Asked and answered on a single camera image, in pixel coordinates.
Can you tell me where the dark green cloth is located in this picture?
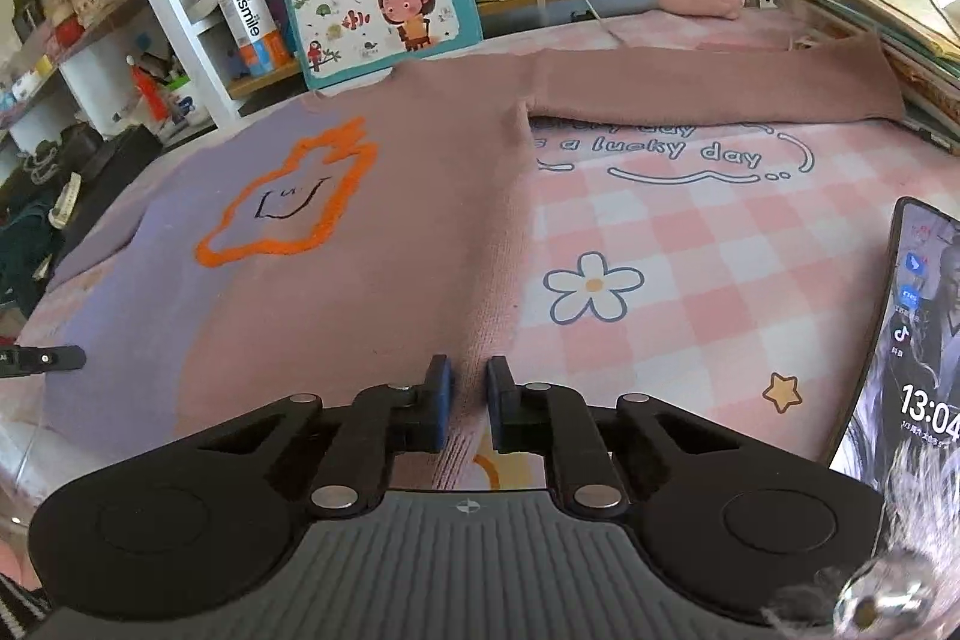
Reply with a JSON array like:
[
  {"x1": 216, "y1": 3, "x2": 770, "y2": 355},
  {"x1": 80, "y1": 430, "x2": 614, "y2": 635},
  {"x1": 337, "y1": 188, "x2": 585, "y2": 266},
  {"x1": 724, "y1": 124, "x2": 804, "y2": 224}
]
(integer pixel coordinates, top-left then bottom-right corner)
[{"x1": 0, "y1": 197, "x2": 62, "y2": 320}]

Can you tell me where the beige watch strap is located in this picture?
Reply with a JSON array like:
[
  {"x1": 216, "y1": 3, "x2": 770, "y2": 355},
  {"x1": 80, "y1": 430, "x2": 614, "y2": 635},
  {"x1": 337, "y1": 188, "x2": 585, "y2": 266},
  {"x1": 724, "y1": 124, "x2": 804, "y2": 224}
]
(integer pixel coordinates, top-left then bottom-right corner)
[{"x1": 46, "y1": 171, "x2": 82, "y2": 229}]

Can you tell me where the fluffy keychain with metal ball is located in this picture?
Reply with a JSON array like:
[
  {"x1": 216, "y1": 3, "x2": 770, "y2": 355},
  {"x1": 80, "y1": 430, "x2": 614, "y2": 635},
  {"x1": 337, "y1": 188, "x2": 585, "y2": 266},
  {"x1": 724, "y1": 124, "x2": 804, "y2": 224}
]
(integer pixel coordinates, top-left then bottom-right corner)
[{"x1": 757, "y1": 452, "x2": 960, "y2": 640}]

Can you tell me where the red tassel ornament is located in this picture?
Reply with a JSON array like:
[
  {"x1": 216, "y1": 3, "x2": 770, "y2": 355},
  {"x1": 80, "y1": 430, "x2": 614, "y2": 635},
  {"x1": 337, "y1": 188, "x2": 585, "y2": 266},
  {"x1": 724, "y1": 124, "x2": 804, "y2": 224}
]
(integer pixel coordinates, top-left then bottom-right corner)
[{"x1": 126, "y1": 53, "x2": 162, "y2": 120}]

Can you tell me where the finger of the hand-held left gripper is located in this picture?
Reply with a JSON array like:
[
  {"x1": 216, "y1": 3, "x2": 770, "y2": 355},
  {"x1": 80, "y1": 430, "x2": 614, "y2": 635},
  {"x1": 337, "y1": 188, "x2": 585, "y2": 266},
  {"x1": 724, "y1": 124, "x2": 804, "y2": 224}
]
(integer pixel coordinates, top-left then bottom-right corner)
[{"x1": 0, "y1": 346, "x2": 87, "y2": 375}]

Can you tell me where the stack of large flat books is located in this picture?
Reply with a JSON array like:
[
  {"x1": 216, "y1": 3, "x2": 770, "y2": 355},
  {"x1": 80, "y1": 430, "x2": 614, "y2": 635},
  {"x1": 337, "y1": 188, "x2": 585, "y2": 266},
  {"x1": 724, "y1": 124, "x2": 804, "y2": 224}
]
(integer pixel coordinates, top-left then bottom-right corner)
[{"x1": 765, "y1": 0, "x2": 960, "y2": 154}]

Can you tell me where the white and orange carton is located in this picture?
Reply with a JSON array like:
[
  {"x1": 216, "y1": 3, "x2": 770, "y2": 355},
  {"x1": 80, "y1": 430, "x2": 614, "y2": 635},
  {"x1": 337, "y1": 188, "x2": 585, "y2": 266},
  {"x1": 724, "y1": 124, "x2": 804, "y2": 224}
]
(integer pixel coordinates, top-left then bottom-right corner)
[{"x1": 217, "y1": 0, "x2": 295, "y2": 79}]

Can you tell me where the striped cloth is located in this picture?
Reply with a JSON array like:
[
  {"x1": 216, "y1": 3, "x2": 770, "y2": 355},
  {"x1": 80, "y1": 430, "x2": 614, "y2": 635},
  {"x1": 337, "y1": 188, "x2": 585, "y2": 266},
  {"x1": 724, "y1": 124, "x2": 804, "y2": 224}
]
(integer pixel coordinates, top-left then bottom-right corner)
[{"x1": 0, "y1": 572, "x2": 53, "y2": 640}]

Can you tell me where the purple towel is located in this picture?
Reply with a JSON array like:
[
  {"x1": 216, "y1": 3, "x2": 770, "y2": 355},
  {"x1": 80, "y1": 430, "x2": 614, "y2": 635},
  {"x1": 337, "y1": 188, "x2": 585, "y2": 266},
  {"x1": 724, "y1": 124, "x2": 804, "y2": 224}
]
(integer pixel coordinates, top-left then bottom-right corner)
[{"x1": 41, "y1": 36, "x2": 907, "y2": 491}]

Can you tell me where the pink checkered tablecloth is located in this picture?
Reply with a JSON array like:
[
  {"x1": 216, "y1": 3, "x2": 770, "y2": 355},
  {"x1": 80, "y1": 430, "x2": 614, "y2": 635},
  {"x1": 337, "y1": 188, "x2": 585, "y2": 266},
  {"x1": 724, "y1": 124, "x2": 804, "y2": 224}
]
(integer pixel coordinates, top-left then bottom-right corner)
[{"x1": 0, "y1": 2, "x2": 960, "y2": 506}]

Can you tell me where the smartphone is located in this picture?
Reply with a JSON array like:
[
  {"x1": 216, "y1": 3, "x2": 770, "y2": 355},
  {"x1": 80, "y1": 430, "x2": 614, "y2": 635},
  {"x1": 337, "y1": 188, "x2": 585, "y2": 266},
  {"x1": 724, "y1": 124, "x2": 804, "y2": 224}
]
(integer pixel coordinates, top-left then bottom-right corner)
[{"x1": 827, "y1": 196, "x2": 960, "y2": 491}]

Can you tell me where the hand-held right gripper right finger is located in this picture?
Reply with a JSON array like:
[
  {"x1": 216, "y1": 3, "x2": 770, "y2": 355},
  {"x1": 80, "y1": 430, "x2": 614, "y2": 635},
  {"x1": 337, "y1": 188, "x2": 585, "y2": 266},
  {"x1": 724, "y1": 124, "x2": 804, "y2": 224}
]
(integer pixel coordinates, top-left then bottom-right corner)
[{"x1": 486, "y1": 355, "x2": 762, "y2": 522}]

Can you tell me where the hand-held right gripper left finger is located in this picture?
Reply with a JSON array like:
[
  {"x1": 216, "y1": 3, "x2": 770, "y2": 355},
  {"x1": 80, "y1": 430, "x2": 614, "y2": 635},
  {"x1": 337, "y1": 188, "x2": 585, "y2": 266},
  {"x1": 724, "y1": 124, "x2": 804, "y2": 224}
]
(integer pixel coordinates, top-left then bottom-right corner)
[{"x1": 171, "y1": 355, "x2": 456, "y2": 522}]

